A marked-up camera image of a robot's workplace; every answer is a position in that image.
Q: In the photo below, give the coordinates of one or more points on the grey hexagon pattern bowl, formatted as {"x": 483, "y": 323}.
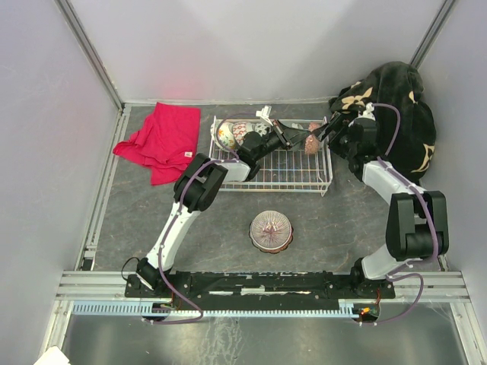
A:
{"x": 295, "y": 126}

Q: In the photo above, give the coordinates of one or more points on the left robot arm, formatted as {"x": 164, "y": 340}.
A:
{"x": 199, "y": 184}

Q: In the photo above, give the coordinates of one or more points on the floral orange green bowl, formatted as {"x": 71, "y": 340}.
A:
{"x": 222, "y": 135}

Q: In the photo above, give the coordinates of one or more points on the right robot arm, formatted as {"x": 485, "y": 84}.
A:
{"x": 417, "y": 225}

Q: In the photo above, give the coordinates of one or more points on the white wire dish rack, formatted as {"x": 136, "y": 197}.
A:
{"x": 284, "y": 170}

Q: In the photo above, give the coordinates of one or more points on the purple striped bowl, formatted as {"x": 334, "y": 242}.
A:
{"x": 270, "y": 220}

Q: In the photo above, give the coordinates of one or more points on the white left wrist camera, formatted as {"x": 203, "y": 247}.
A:
{"x": 264, "y": 115}

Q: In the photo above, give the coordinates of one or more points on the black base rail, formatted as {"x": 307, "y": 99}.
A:
{"x": 276, "y": 291}

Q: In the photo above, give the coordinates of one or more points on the white paper corner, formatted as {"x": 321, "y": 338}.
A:
{"x": 52, "y": 356}

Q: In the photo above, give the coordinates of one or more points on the blue triangle pattern bowl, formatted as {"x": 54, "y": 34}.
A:
{"x": 240, "y": 129}

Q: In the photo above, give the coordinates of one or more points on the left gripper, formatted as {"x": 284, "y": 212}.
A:
{"x": 297, "y": 135}

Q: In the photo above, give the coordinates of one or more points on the red folded t-shirt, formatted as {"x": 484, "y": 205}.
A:
{"x": 166, "y": 143}

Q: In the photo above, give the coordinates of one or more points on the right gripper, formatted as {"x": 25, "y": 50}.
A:
{"x": 322, "y": 131}

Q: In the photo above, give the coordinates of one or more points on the red rimmed bowl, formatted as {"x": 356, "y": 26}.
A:
{"x": 261, "y": 128}

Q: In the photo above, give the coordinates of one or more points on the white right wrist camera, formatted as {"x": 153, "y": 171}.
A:
{"x": 368, "y": 112}

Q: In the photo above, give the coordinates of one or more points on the black floral blanket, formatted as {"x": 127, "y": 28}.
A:
{"x": 407, "y": 132}

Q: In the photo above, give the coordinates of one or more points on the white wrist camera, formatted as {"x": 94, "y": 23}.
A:
{"x": 368, "y": 112}
{"x": 264, "y": 115}

